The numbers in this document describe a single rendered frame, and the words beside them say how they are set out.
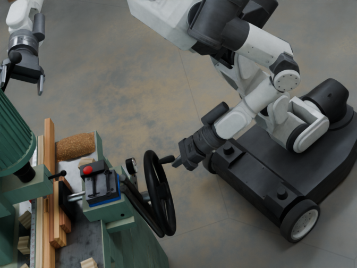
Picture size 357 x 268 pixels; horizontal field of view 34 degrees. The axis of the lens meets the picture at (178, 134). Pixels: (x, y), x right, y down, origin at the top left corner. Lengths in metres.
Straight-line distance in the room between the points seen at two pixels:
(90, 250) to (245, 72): 0.80
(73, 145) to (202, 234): 0.97
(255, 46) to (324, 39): 1.77
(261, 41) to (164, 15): 0.28
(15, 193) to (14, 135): 0.28
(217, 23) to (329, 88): 1.17
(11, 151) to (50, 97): 2.05
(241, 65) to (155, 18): 0.43
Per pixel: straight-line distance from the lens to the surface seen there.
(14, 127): 1.63
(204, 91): 3.29
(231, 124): 1.84
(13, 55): 1.67
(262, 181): 2.63
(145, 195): 1.94
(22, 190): 1.84
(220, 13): 1.61
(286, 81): 1.75
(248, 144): 2.79
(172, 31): 1.72
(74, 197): 1.86
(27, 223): 2.07
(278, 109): 2.31
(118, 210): 1.83
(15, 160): 1.67
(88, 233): 1.85
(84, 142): 2.03
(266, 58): 1.70
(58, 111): 3.57
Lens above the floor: 2.37
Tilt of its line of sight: 49 degrees down
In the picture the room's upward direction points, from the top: 23 degrees counter-clockwise
